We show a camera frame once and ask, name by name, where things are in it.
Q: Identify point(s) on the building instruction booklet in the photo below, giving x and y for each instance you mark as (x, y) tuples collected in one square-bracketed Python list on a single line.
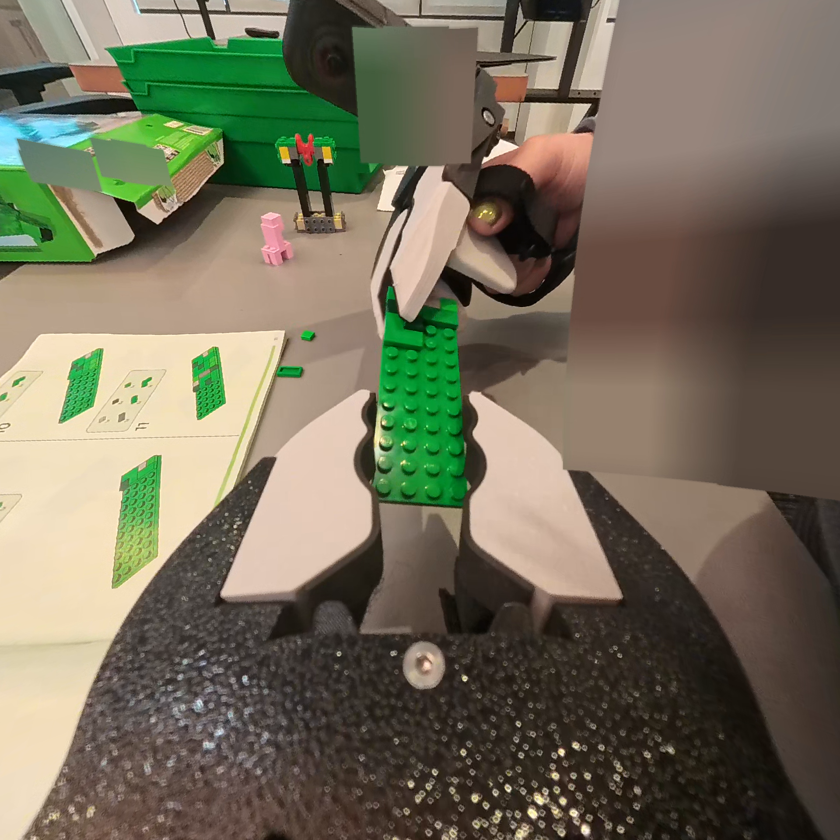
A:
[(105, 460)]

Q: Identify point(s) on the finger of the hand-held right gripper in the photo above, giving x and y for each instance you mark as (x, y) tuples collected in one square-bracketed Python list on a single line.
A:
[(433, 236), (488, 263)]

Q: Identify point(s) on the small pink brick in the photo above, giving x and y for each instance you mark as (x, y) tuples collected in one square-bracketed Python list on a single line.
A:
[(276, 239)]

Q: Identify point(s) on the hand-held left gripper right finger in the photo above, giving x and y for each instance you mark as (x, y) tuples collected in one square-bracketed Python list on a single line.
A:
[(545, 525)]

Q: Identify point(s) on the person's right hand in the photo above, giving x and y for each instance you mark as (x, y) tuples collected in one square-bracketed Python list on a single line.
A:
[(551, 171)]

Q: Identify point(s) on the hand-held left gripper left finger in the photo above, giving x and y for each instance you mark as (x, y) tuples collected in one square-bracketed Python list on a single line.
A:
[(295, 525)]

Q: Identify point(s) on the green brick set box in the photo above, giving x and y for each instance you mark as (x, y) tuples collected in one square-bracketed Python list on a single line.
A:
[(92, 184)]

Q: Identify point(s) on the green plastic bin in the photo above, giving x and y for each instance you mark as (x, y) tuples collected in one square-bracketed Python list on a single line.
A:
[(236, 105)]

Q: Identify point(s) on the black brick tower model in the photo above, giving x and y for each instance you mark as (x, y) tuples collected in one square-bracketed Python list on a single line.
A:
[(313, 184)]

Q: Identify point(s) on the green studded brick plate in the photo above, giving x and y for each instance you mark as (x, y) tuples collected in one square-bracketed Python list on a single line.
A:
[(423, 420)]

